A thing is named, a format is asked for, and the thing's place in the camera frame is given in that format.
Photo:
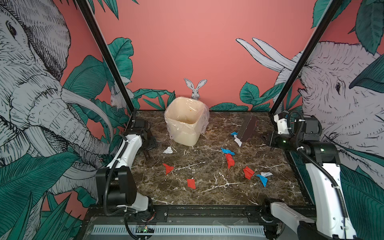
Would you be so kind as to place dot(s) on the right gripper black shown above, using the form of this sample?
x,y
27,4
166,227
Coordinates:
x,y
272,139

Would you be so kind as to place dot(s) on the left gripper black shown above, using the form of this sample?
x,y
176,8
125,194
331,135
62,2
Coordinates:
x,y
151,142

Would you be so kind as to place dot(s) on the dark brown hand brush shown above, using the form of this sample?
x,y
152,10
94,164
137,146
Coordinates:
x,y
249,129

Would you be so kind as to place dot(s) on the red paper scrap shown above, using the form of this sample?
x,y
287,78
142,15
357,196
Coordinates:
x,y
168,168
230,160
248,172
191,183

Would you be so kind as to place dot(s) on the dark brown dustpan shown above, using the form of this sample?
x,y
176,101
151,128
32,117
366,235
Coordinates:
x,y
146,154

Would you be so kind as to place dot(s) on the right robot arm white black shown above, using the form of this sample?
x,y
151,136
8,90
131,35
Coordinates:
x,y
300,134

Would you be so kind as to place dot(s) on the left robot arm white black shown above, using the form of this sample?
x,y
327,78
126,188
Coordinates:
x,y
117,190

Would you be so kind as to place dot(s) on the white paper scrap back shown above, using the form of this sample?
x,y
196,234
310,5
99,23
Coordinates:
x,y
238,141

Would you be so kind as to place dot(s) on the white paper scrap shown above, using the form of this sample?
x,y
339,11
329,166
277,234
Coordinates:
x,y
238,141
266,174
168,150

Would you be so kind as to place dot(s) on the white paper scrap front right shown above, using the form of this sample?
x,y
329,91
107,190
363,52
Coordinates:
x,y
266,174

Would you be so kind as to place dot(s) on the white paper scrap left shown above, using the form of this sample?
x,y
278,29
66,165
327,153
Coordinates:
x,y
168,150

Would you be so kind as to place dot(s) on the blue paper scrap front right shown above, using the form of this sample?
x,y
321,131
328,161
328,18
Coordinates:
x,y
263,179

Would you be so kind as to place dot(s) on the clear plastic bin liner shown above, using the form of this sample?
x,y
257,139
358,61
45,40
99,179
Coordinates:
x,y
201,126

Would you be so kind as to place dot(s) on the blue paper scrap centre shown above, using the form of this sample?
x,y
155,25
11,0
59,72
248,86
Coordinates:
x,y
226,151

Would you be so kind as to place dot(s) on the cream plastic trash bin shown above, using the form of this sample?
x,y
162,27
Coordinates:
x,y
186,123

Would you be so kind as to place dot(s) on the red paper scrap front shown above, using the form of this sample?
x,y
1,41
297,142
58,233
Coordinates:
x,y
191,183

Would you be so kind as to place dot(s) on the small green circuit board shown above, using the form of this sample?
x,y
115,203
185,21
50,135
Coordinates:
x,y
145,230

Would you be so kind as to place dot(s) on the white perforated vent strip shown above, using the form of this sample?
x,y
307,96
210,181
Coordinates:
x,y
169,230

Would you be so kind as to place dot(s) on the black front mounting rail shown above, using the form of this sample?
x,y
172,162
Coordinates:
x,y
202,215

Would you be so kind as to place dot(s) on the black left frame post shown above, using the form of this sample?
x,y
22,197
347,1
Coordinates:
x,y
88,15

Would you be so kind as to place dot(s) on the black frame post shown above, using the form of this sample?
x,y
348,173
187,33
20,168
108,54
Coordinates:
x,y
325,20
88,15

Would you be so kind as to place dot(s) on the black right frame post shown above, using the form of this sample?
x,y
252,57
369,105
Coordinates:
x,y
325,20

